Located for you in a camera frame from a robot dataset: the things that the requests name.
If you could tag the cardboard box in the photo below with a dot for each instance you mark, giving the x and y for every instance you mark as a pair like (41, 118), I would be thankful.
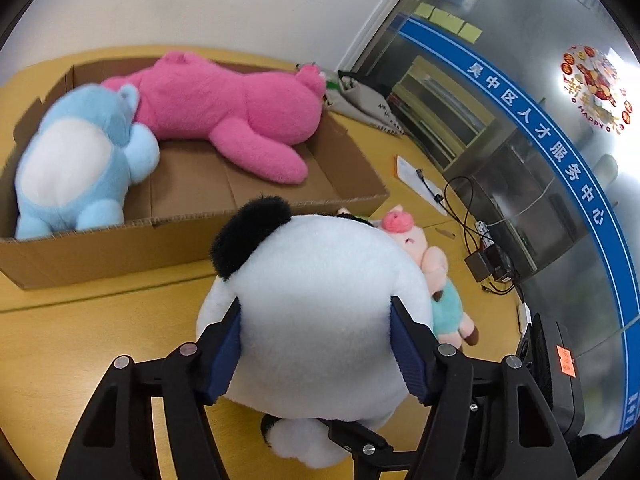
(100, 255)

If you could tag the wooden shelf behind glass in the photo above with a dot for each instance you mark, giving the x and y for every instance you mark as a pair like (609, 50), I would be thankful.
(440, 110)

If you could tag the white and black panda plush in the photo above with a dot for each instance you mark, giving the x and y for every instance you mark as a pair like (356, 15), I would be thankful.
(320, 310)

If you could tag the grey tote bag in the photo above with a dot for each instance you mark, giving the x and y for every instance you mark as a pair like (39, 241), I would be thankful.
(365, 105)

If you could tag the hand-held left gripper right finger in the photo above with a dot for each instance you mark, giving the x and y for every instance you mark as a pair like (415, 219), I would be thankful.
(407, 355)

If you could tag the small green item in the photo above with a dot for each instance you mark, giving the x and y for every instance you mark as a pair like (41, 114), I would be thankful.
(331, 84)

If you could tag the pink bear plush toy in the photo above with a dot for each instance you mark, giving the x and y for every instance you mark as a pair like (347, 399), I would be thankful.
(240, 110)

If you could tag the blue window banner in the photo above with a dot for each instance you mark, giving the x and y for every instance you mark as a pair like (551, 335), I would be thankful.
(550, 150)

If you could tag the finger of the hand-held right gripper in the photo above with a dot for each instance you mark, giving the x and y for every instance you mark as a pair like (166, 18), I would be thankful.
(360, 440)

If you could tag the pink pig plush toy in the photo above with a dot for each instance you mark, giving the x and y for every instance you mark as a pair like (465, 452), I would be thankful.
(447, 310)

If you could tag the white power strip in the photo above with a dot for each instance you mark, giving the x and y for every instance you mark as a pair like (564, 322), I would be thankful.
(483, 227)

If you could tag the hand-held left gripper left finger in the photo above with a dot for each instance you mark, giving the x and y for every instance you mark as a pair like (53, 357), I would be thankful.
(225, 360)

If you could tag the red window decal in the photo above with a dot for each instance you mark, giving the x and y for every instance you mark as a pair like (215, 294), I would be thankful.
(595, 80)

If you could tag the yellow sticky note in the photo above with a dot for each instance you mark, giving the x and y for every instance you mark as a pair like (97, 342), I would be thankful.
(440, 16)
(455, 22)
(424, 11)
(472, 32)

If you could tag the white plug adapter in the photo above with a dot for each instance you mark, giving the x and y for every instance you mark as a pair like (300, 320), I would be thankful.
(525, 316)

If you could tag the white paper sheet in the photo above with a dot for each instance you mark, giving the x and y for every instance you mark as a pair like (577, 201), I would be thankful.
(410, 170)

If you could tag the black power adapter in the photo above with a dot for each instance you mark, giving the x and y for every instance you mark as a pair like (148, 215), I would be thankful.
(482, 265)

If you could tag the blue and white plush toy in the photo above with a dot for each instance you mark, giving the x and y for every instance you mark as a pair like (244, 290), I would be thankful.
(65, 170)

